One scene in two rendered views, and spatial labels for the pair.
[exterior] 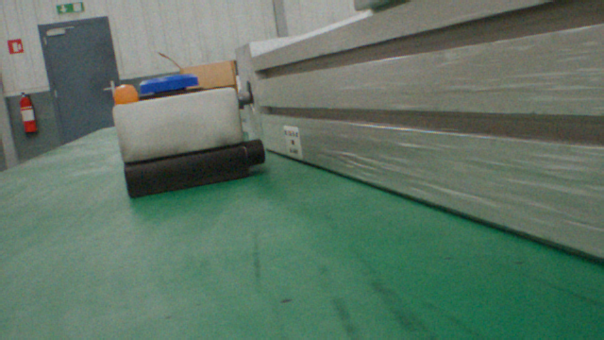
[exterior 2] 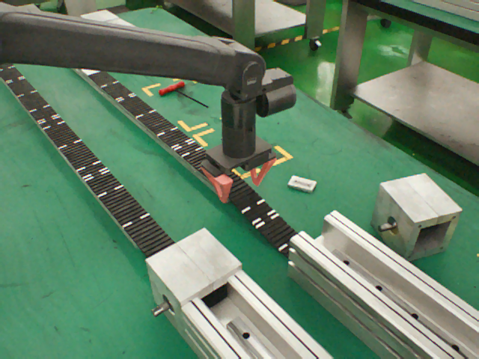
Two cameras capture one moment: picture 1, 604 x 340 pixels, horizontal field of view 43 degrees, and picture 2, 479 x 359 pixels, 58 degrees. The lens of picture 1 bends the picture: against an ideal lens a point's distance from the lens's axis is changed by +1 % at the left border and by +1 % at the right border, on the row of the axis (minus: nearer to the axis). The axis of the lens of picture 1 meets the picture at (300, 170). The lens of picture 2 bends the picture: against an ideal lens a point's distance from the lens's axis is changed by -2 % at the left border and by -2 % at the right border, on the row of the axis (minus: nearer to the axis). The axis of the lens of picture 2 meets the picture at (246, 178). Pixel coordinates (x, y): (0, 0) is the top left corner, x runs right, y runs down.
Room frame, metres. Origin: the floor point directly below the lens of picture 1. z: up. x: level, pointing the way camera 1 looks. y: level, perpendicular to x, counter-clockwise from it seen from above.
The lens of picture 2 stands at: (0.33, 0.10, 1.34)
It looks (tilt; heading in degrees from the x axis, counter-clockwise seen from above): 39 degrees down; 333
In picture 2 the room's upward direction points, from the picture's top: straight up
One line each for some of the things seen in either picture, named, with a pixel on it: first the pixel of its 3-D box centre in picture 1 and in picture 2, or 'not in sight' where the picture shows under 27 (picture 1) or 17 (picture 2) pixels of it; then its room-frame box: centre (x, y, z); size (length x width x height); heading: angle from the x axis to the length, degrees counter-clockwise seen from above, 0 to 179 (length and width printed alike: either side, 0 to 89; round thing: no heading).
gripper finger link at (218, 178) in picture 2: not in sight; (227, 178); (0.89, -0.14, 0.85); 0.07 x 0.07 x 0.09; 12
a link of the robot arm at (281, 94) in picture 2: not in sight; (257, 82); (0.90, -0.21, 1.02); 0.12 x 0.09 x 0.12; 97
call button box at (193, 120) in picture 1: (191, 135); not in sight; (0.53, 0.07, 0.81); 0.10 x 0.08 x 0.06; 102
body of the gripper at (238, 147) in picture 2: not in sight; (239, 140); (0.90, -0.17, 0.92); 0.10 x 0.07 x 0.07; 102
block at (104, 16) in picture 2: not in sight; (98, 31); (1.82, -0.11, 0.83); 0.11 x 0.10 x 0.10; 102
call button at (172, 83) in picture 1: (170, 90); not in sight; (0.53, 0.08, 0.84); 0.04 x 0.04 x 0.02
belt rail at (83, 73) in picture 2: not in sight; (120, 99); (1.38, -0.07, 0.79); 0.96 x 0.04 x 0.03; 12
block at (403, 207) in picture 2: not in sight; (407, 218); (0.68, -0.38, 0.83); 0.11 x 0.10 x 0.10; 81
